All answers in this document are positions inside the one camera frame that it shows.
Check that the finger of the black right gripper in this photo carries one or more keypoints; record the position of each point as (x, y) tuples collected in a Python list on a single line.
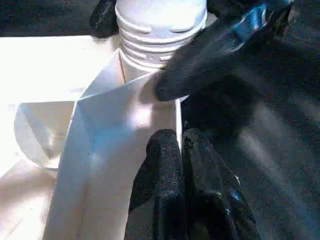
[(105, 17), (225, 45)]

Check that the white plastic table leg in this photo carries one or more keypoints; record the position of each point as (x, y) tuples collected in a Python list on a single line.
[(155, 30)]

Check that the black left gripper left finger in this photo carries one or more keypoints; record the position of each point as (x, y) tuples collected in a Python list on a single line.
[(159, 190)]

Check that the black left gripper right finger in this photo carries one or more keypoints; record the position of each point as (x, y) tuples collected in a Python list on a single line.
[(210, 200)]

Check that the white plastic table top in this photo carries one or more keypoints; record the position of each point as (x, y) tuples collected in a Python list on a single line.
[(100, 150)]

